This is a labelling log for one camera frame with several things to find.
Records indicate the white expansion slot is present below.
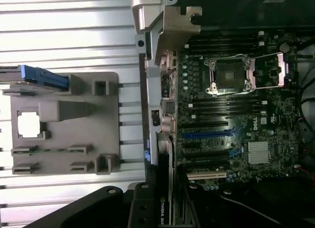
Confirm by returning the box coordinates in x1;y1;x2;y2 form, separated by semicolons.
186;172;227;181

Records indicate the blue expansion slot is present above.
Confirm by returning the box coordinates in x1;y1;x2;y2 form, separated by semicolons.
183;131;233;140

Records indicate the silver chipset heatsink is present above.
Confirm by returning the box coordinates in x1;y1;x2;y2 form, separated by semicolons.
247;140;271;164

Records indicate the green motherboard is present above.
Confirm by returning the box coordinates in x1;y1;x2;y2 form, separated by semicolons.
175;28;304;190

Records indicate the grey plastic parts rack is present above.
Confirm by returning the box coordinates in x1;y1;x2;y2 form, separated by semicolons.
1;71;119;176

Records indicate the open black PC case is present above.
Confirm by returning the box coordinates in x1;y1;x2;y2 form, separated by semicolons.
131;0;315;228

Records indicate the CPU socket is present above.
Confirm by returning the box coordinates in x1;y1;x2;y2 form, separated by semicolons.
205;56;254;96

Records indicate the silver CPU chip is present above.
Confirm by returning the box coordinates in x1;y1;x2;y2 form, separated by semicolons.
17;111;40;138

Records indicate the hard disk with blue bracket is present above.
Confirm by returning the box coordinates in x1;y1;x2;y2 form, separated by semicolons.
0;65;70;94

